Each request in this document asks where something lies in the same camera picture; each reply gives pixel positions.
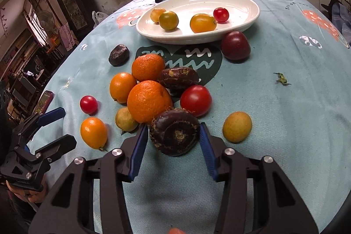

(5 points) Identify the person's left hand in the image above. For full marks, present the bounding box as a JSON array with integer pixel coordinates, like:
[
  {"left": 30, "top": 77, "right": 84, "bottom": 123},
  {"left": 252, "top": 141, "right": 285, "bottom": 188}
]
[{"left": 5, "top": 180, "right": 48, "bottom": 204}]

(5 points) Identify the green fruit calyx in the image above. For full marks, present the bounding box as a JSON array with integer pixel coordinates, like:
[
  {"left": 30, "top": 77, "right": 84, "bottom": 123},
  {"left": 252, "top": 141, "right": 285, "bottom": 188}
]
[{"left": 273, "top": 72, "right": 292, "bottom": 86}]

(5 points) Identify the hairy dark water chestnut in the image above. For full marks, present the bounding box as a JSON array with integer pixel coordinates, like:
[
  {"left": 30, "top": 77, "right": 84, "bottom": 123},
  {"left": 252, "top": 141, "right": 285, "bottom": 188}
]
[{"left": 149, "top": 109, "right": 201, "bottom": 157}]

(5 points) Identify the small rough orange mandarin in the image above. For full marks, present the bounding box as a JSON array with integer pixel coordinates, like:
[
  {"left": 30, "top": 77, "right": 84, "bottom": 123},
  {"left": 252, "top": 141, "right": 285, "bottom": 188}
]
[{"left": 131, "top": 53, "right": 166, "bottom": 82}]

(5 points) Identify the white plastic bag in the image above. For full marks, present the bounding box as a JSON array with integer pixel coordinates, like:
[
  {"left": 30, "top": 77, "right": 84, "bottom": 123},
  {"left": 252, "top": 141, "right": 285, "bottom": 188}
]
[{"left": 92, "top": 11, "right": 108, "bottom": 29}]

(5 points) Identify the white oval plate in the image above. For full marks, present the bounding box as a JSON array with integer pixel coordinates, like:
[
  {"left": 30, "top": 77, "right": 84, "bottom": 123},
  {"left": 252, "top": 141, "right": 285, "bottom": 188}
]
[{"left": 136, "top": 0, "right": 260, "bottom": 45}]

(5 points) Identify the small dark water chestnut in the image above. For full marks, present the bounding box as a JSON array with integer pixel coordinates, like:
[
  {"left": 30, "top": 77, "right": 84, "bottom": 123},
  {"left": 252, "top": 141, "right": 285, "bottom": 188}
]
[{"left": 108, "top": 44, "right": 130, "bottom": 67}]

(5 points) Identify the oval orange kumquat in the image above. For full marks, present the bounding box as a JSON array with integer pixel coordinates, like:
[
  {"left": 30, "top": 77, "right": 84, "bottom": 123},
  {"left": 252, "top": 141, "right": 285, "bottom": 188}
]
[{"left": 80, "top": 117, "right": 108, "bottom": 150}]

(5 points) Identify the red cased phone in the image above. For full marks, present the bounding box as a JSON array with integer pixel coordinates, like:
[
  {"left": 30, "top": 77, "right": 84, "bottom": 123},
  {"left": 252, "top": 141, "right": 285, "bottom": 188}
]
[{"left": 36, "top": 90, "right": 55, "bottom": 115}]

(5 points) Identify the black hat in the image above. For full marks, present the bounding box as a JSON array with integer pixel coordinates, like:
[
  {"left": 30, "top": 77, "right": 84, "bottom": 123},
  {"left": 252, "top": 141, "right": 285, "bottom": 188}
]
[{"left": 321, "top": 0, "right": 340, "bottom": 14}]

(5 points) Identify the red cherry tomato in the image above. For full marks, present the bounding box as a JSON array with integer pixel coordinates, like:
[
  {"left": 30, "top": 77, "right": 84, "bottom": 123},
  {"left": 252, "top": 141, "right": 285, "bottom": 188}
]
[
  {"left": 79, "top": 95, "right": 98, "bottom": 115},
  {"left": 213, "top": 7, "right": 230, "bottom": 23}
]

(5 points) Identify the yellow-green tomato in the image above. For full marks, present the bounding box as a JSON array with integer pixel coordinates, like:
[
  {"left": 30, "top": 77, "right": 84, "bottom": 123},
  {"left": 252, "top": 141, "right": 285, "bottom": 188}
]
[{"left": 158, "top": 11, "right": 179, "bottom": 31}]

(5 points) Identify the dark red plum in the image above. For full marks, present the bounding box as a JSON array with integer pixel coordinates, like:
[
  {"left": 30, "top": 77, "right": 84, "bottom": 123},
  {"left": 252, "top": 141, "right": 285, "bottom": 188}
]
[{"left": 221, "top": 30, "right": 251, "bottom": 61}]

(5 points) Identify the pale orange small tomato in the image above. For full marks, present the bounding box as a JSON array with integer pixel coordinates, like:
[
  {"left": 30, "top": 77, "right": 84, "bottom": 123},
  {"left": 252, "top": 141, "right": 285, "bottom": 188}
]
[{"left": 150, "top": 8, "right": 167, "bottom": 23}]

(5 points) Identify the medium red tomato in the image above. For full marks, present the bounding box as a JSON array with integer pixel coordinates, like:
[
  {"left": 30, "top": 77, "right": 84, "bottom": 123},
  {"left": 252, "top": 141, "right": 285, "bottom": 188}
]
[{"left": 180, "top": 85, "right": 213, "bottom": 117}]

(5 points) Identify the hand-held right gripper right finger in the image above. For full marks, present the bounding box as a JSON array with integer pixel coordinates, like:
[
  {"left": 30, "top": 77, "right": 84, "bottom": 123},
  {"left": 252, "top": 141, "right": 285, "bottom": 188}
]
[{"left": 199, "top": 122, "right": 320, "bottom": 234}]

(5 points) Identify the reddish brown water chestnut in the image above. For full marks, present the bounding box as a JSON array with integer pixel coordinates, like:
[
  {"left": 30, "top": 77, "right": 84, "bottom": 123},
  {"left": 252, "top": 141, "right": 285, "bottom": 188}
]
[{"left": 158, "top": 67, "right": 199, "bottom": 90}]

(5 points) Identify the yellow oval fruit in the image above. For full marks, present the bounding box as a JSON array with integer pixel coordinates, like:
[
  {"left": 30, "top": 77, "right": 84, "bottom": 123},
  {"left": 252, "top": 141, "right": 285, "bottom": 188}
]
[{"left": 222, "top": 111, "right": 253, "bottom": 143}]

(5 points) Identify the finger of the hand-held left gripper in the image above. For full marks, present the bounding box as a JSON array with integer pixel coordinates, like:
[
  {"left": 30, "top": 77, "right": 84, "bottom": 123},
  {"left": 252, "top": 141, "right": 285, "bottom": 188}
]
[
  {"left": 26, "top": 134, "right": 77, "bottom": 166},
  {"left": 12, "top": 107, "right": 66, "bottom": 147}
]

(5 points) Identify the yellow green round fruit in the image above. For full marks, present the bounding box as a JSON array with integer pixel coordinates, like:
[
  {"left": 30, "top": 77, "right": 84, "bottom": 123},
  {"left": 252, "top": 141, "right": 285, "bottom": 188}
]
[{"left": 115, "top": 107, "right": 139, "bottom": 132}]

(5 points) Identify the standing electric fan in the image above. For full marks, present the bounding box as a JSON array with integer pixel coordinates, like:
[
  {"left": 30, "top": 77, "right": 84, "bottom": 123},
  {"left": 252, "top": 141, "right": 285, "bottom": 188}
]
[{"left": 34, "top": 9, "right": 54, "bottom": 32}]

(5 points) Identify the smooth round orange citrus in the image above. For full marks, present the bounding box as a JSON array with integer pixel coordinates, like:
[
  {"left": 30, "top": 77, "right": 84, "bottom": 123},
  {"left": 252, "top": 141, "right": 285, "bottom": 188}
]
[{"left": 109, "top": 72, "right": 138, "bottom": 104}]

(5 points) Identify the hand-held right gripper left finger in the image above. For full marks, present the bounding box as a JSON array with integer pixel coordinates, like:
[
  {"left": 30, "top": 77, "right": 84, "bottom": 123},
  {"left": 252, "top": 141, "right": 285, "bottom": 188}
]
[{"left": 28, "top": 122, "right": 150, "bottom": 234}]

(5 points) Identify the large rough orange mandarin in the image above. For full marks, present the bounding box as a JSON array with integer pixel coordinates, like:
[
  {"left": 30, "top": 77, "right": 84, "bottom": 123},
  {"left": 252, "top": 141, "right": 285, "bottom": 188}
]
[{"left": 127, "top": 80, "right": 173, "bottom": 124}]

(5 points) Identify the pink hanging cloth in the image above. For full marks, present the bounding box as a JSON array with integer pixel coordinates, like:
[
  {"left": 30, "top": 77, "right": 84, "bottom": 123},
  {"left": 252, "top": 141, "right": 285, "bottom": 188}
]
[{"left": 59, "top": 24, "right": 74, "bottom": 51}]

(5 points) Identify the yellow orange tomato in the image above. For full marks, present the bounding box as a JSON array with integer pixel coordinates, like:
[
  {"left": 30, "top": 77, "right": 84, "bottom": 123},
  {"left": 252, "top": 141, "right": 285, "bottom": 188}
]
[{"left": 190, "top": 14, "right": 217, "bottom": 33}]

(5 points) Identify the blue clothes pile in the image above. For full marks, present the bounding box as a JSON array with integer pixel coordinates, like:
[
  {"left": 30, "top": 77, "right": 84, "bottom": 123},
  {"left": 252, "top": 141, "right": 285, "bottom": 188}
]
[{"left": 328, "top": 1, "right": 351, "bottom": 40}]

